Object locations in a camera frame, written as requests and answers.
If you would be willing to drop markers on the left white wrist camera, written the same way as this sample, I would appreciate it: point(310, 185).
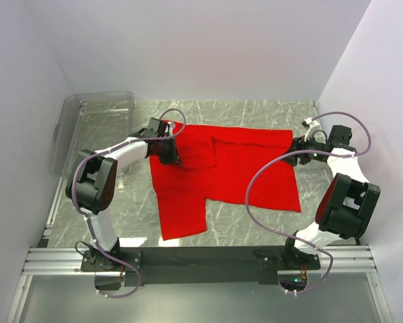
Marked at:
point(170, 128)

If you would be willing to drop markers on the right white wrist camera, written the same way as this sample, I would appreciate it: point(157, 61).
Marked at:
point(311, 126)

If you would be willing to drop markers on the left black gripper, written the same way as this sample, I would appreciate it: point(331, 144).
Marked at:
point(173, 157)

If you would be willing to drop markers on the aluminium rail frame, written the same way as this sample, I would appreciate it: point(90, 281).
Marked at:
point(53, 288)

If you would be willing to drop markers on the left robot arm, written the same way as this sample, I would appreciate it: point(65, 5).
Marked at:
point(92, 183)

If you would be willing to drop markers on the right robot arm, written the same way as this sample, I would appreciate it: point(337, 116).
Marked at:
point(348, 204)

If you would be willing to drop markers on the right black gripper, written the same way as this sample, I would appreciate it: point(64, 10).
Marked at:
point(299, 144)

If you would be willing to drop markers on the black base beam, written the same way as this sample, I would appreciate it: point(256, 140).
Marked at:
point(179, 265)

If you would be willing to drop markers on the red t shirt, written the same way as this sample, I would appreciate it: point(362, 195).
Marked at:
point(217, 163)

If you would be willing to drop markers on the clear plastic bin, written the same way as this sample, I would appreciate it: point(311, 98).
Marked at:
point(90, 121)

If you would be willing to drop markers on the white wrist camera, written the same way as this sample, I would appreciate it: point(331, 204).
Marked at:
point(311, 126)
point(170, 128)

